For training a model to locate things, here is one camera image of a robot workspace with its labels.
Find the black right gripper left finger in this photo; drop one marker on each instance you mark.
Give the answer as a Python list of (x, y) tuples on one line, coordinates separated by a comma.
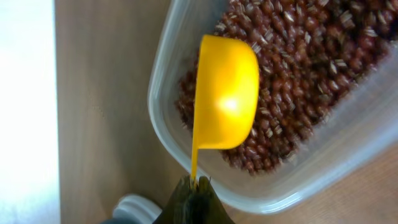
[(178, 209)]

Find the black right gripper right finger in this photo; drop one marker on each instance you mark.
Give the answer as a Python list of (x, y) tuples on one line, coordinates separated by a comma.
[(208, 207)]

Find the yellow plastic measuring scoop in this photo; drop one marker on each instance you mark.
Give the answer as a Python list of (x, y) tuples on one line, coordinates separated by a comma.
[(226, 95)]

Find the white digital kitchen scale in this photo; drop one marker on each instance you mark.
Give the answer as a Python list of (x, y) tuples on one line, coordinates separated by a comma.
[(134, 208)]

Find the blue plastic bowl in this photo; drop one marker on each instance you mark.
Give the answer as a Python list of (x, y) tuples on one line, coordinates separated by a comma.
[(119, 221)]

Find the clear plastic container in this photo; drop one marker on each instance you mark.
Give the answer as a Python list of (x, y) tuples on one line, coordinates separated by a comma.
[(359, 128)]

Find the red adzuki beans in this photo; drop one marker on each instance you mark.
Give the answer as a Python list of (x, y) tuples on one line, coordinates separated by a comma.
[(311, 54)]

